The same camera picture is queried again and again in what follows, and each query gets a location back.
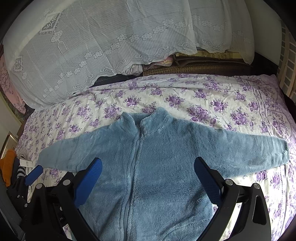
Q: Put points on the blue fleece zip jacket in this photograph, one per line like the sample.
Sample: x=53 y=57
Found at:
x=148 y=189

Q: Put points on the purple floral bed sheet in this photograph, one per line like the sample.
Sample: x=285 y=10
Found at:
x=246 y=104

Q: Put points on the black white striped clothes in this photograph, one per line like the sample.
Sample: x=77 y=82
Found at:
x=19 y=173

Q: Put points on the wooden picture frame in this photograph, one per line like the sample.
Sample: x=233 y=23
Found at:
x=10 y=143

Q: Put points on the orange garment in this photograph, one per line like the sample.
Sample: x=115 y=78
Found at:
x=6 y=165

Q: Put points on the pink floral bedding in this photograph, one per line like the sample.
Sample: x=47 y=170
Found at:
x=9 y=90

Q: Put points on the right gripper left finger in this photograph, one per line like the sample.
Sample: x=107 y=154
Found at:
x=76 y=195

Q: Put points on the beige checkered curtain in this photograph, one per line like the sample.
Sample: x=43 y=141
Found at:
x=286 y=67

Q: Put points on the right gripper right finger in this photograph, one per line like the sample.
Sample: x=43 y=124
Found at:
x=253 y=221

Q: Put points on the white lace cover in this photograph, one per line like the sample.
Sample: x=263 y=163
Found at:
x=55 y=49

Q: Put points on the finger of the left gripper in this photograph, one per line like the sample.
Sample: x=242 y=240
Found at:
x=33 y=175

